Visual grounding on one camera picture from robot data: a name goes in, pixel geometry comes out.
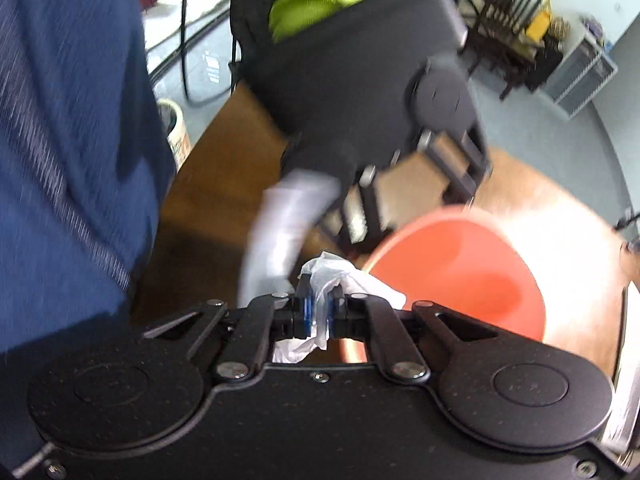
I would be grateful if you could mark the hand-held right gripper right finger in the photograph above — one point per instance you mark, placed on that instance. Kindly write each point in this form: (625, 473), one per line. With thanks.
(334, 316)

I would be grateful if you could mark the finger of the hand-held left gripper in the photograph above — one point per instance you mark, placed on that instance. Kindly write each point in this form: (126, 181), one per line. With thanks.
(467, 165)
(372, 210)

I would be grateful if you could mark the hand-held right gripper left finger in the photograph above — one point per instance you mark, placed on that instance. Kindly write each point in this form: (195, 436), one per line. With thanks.
(304, 312)

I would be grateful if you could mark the white tissue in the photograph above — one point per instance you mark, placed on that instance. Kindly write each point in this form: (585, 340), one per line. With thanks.
(360, 285)

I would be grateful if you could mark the orange bowl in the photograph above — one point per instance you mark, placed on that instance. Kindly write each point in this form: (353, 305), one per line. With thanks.
(460, 270)

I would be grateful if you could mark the person's left forearm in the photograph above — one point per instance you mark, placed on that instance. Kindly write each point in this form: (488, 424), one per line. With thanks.
(282, 230)

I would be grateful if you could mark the yellow-green cloth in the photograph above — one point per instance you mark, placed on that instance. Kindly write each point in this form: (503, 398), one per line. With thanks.
(310, 0)

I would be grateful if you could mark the dark wooden chair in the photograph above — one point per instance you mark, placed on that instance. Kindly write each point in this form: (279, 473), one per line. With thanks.
(505, 20)

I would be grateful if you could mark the white bucket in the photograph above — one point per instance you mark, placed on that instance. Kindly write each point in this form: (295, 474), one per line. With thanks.
(175, 130)

